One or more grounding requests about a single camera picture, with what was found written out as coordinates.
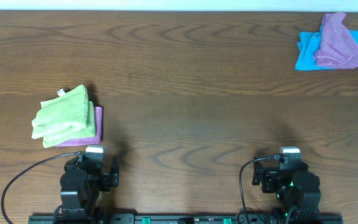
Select purple microfiber cloth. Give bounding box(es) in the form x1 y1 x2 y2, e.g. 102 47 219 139
313 12 358 69

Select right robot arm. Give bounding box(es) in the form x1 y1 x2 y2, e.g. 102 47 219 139
252 154 321 223

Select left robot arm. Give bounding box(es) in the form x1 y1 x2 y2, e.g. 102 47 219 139
52 152 119 223

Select purple folded cloth under green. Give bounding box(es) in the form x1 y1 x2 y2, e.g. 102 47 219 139
57 106 103 147

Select blue microfiber cloth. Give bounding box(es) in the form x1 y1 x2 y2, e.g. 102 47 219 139
295 25 358 71

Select right black cable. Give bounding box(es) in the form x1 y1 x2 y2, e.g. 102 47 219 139
239 155 282 224

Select black cable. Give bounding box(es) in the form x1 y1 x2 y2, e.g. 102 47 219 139
1 152 80 224
239 155 282 224

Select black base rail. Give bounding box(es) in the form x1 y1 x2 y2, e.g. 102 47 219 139
28 213 344 224

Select left black cable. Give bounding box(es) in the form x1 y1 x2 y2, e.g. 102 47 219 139
1 152 80 224

